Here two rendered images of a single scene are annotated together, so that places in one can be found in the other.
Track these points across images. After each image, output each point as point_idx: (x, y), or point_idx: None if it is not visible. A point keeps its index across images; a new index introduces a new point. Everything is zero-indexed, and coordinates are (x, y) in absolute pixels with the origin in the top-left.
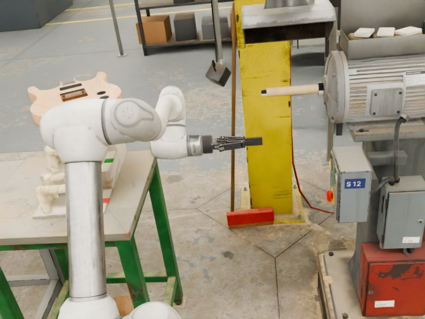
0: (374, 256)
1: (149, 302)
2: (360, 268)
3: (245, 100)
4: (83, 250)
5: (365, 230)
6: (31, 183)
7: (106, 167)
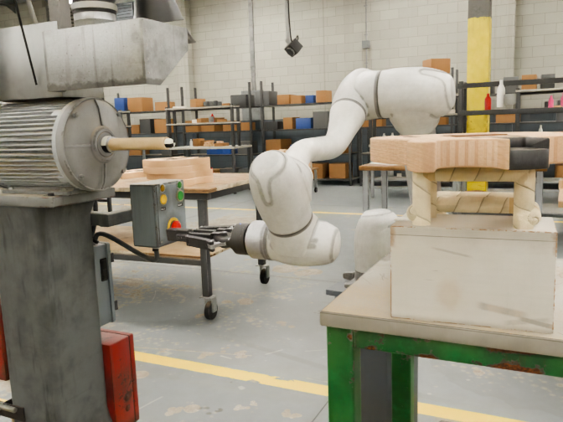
0: (120, 335)
1: (377, 212)
2: (116, 379)
3: None
4: None
5: (95, 339)
6: None
7: None
